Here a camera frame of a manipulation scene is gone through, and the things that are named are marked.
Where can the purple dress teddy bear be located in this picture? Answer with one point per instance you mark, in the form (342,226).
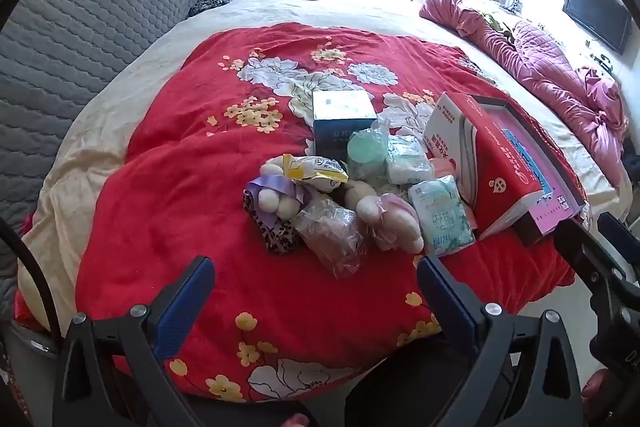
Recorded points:
(272,202)

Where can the red floral blanket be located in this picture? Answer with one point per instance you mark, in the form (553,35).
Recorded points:
(190,187)

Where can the red white box lid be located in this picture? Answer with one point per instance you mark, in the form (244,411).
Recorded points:
(490,172)

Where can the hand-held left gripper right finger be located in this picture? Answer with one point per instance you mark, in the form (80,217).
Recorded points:
(450,302)

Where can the grey quilted headboard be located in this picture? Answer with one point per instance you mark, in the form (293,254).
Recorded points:
(75,32)

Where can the green garment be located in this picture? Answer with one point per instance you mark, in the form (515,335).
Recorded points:
(495,24)

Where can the white tissue pack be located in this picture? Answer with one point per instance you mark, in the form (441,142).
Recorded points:
(407,159)

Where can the black flat television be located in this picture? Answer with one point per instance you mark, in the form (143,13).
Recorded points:
(597,12)

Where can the person's right hand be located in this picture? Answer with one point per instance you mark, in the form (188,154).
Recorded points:
(595,387)

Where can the dark floral pillow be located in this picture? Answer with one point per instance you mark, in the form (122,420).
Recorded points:
(212,1)

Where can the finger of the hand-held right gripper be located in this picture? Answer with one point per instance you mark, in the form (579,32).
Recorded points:
(620,229)
(590,257)

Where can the bed with beige sheet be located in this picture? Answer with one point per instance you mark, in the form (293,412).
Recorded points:
(310,4)

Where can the pink blue book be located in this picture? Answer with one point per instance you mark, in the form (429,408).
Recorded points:
(530,152)

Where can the pink dress teddy bear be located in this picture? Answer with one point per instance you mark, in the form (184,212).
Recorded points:
(395,222)

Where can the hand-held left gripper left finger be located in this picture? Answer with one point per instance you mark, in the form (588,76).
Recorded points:
(185,302)

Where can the dark shallow box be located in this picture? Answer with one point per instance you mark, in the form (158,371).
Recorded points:
(550,227)

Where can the small pink packet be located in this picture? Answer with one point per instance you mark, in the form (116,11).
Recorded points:
(442,166)

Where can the pink quilt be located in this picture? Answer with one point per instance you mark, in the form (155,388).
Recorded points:
(550,67)

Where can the green sponge in plastic bag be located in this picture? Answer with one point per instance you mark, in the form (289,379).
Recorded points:
(365,152)

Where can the yellow white packet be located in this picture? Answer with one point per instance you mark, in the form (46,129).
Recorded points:
(315,172)

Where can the green printed tissue pack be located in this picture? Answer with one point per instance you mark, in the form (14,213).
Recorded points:
(440,217)

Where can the blue cardboard box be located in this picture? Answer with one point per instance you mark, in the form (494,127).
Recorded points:
(342,117)

